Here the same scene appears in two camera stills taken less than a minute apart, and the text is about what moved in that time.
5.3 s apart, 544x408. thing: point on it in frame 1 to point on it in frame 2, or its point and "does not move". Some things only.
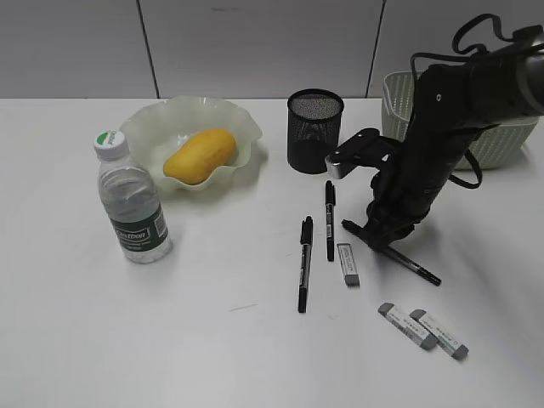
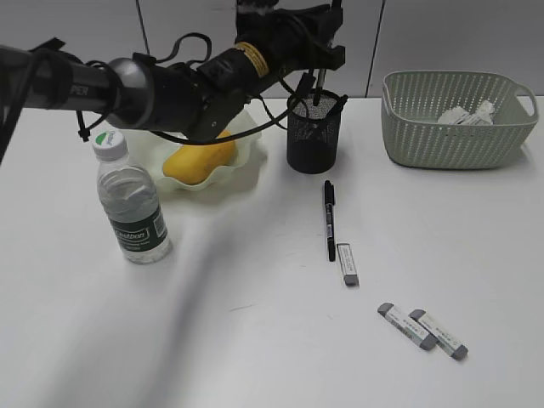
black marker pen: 416,266 to 306,86
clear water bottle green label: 132,197 does not move
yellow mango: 199,155 does not move
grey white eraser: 348,265 does not move
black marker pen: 306,235 to 319,87
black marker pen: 330,212 does not move
